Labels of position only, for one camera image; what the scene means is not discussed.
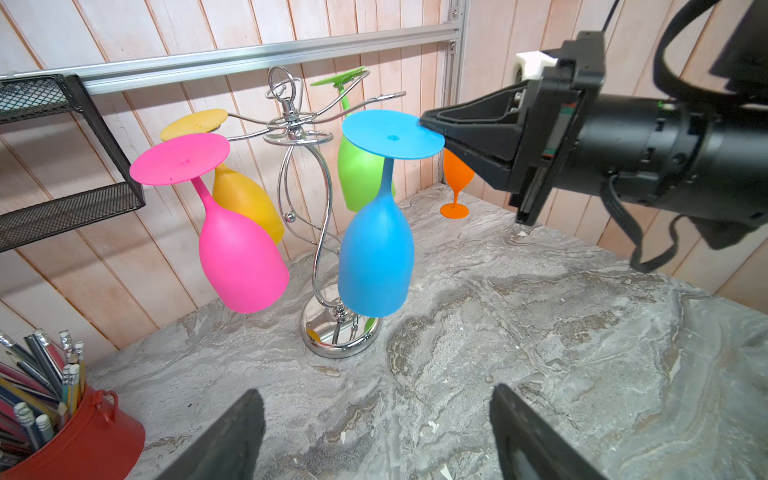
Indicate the blue wine glass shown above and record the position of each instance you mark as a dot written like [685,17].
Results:
[377,252]

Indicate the bundle of pencils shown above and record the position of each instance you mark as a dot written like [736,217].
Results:
[42,387]

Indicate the pink wine glass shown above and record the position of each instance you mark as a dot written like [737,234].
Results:
[238,257]

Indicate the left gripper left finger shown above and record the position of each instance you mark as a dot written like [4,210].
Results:
[229,448]

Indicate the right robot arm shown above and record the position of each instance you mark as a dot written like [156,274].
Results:
[698,153]

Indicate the orange wine glass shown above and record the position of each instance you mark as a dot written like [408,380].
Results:
[457,176]

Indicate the yellow wine glass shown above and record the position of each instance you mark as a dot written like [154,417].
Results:
[231,190]

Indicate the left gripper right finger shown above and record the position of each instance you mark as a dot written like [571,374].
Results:
[528,448]

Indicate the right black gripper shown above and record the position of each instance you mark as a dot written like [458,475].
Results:
[517,138]

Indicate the red pencil cup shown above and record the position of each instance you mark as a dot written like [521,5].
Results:
[100,441]

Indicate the green wine glass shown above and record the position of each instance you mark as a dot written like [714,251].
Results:
[359,171]

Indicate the chrome wine glass rack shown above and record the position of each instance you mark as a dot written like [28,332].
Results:
[328,328]

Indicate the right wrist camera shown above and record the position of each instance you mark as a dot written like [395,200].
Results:
[530,65]

